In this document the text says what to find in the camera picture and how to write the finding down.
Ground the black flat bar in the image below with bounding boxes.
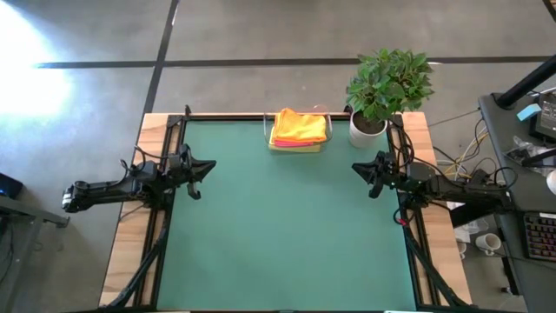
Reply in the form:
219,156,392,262
449,203,514,228

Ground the white ribbed plant pot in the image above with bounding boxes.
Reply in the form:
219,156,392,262
347,110,389,149

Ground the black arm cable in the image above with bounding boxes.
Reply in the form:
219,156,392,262
388,124,418,175
119,145,175,179

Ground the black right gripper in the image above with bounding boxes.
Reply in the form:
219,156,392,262
351,150,403,191

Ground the white mug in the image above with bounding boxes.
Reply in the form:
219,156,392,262
474,232,503,257

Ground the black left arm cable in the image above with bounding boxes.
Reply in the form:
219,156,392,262
119,145,175,179

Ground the black keyboard with blue keys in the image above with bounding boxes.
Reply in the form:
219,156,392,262
522,211,556,263

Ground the pink microfiber towel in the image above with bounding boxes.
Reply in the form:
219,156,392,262
273,137,314,149

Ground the black aluminium table frame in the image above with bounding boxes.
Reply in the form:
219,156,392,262
132,103,438,313

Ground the blue sticky note pad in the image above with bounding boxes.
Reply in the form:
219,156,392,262
515,103,543,123

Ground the black floor stand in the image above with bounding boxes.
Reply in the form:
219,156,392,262
0,194,71,230

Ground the clear plastic bag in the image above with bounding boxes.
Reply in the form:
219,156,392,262
503,135,556,170

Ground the grey side desk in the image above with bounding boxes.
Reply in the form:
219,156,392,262
477,93,556,313

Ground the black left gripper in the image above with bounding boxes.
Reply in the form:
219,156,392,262
164,143,217,190

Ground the black round pole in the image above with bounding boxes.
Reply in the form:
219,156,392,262
494,54,556,110

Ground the black floor case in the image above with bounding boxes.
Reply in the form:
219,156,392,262
0,172,25,201

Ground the black frame strut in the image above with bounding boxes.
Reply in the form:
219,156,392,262
401,225,470,310
106,208,173,310

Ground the green leafy plant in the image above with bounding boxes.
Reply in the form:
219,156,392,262
346,47,436,123

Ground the green table mat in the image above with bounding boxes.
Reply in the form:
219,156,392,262
156,119,417,312

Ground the clear plastic bin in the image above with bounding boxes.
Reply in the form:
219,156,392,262
262,103,334,154

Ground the orange microfiber towel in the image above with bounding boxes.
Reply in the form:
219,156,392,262
272,107,328,145

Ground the black desk device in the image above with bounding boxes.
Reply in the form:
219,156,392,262
527,92,556,143

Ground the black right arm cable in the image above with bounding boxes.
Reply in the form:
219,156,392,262
388,124,418,175

